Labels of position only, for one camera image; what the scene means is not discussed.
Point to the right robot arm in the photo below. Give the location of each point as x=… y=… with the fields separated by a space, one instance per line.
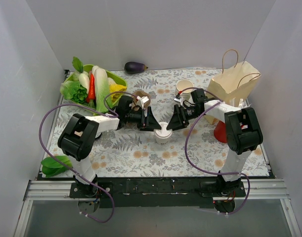
x=243 y=135

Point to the white plastic cup lid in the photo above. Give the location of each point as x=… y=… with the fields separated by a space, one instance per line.
x=163 y=132

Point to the white daikon radish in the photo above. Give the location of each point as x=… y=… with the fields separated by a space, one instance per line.
x=84 y=81

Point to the white napa cabbage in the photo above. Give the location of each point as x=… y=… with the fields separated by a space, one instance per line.
x=101 y=85

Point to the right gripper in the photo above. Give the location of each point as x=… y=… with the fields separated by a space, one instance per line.
x=179 y=115

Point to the stack of white paper cups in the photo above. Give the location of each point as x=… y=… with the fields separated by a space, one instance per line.
x=184 y=84

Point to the green bok choy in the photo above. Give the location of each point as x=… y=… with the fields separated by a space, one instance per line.
x=51 y=167

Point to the green plastic tray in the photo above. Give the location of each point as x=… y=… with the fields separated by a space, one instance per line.
x=116 y=84

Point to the white paper coffee cup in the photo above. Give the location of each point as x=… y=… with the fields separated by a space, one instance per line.
x=162 y=139

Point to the black metal base rail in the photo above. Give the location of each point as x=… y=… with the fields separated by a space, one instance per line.
x=157 y=191

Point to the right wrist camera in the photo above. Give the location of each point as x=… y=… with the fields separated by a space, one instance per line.
x=180 y=99

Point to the brown pulp cup carrier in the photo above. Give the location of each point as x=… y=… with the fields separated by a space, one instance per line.
x=139 y=93

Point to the purple eggplant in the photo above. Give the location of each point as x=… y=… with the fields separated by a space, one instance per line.
x=134 y=68

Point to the red orange pepper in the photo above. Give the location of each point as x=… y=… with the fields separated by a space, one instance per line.
x=91 y=94

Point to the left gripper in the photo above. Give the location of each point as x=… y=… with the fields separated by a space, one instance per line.
x=143 y=118

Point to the green lettuce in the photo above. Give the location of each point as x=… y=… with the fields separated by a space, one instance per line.
x=74 y=91

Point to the red cup holder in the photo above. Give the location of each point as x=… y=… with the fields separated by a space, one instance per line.
x=220 y=132

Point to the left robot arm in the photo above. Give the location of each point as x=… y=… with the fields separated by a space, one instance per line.
x=77 y=139

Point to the white paper straws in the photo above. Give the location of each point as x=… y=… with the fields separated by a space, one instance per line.
x=243 y=104

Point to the stack of white lids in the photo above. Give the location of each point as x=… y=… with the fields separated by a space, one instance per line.
x=98 y=136

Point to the small kraft paper bag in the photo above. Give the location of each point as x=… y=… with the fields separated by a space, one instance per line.
x=210 y=119

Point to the brown paper bag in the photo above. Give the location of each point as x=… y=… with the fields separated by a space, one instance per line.
x=234 y=83

